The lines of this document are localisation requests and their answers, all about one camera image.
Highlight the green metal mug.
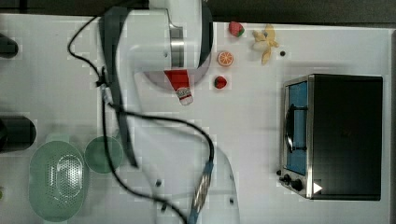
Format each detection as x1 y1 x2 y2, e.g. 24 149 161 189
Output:
84 136 123 174

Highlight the plush strawberry with green top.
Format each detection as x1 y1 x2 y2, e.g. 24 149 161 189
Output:
228 21 245 37

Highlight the grey oval plate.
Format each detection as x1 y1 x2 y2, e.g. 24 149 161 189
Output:
145 56 211 91

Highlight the black cylinder cup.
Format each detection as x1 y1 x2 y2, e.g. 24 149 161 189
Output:
0 116 36 153

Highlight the small red plush strawberry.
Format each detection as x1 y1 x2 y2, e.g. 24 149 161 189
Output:
214 76 227 90

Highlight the plush orange slice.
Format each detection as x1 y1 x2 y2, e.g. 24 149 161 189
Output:
217 51 233 67

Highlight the green colander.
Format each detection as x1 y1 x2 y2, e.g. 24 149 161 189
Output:
28 133 88 224

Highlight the red plush ketchup bottle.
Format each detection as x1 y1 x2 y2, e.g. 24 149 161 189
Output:
164 69 193 105

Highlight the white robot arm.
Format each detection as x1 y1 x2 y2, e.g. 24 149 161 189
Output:
98 0 240 224

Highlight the plush peeled banana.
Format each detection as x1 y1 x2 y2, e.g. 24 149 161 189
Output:
252 24 279 65

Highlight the black cylinder roll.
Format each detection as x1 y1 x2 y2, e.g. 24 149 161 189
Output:
0 34 19 59

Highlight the black toaster oven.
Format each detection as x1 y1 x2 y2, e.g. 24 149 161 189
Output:
276 74 383 201

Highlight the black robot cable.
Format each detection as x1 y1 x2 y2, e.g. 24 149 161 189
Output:
67 15 216 224

